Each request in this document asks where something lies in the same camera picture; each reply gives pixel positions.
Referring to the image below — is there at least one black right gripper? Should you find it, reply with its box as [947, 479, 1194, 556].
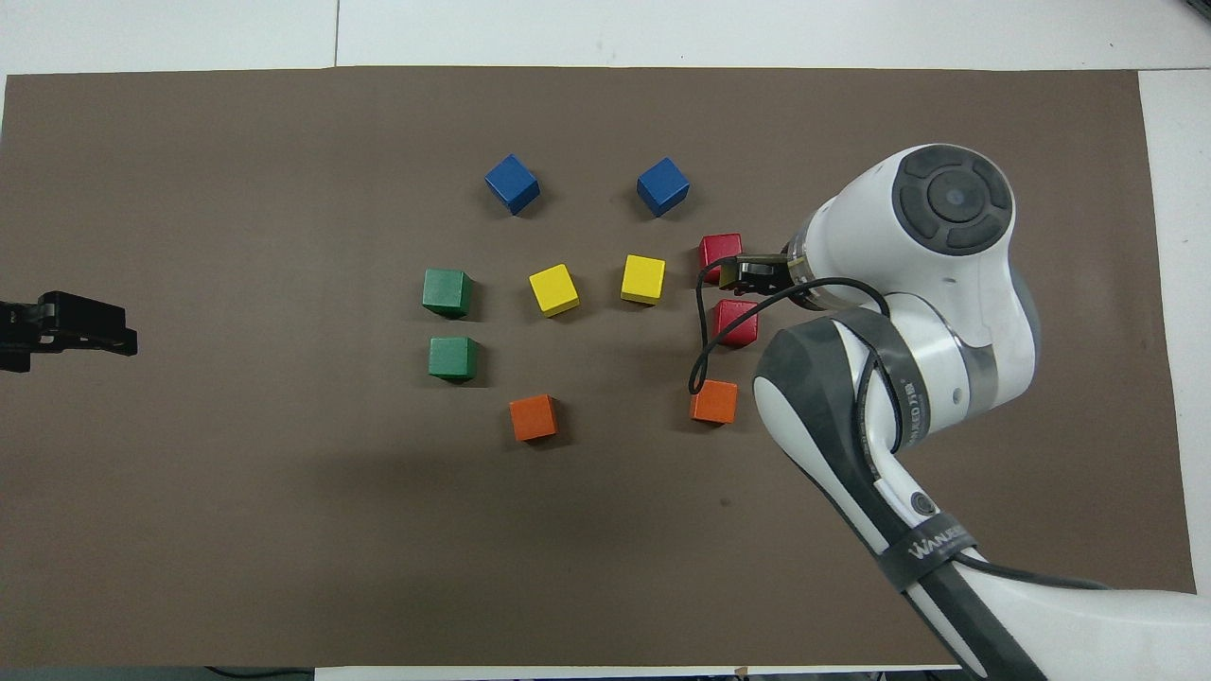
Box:
[719, 252, 796, 298]

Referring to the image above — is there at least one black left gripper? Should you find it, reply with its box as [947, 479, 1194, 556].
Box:
[0, 291, 138, 373]

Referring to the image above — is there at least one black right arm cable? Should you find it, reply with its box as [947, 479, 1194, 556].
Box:
[688, 255, 1113, 592]

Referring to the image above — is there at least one blue wooden cube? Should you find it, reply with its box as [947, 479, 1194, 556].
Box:
[484, 154, 541, 216]
[636, 157, 691, 218]

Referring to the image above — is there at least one orange wooden cube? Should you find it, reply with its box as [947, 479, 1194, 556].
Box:
[690, 379, 739, 425]
[509, 394, 559, 443]

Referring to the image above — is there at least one brown paper table mat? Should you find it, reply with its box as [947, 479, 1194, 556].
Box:
[0, 66, 1198, 671]

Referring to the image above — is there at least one thin black floor cable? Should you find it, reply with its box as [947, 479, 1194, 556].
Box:
[203, 665, 315, 681]

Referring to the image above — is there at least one green wooden cube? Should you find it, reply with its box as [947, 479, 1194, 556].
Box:
[422, 269, 473, 318]
[428, 337, 479, 383]

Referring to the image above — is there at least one yellow wooden cube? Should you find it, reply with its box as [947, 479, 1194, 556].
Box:
[621, 254, 667, 306]
[528, 264, 581, 318]

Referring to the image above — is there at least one red wooden cube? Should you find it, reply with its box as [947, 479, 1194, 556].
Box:
[698, 234, 745, 285]
[711, 299, 760, 349]

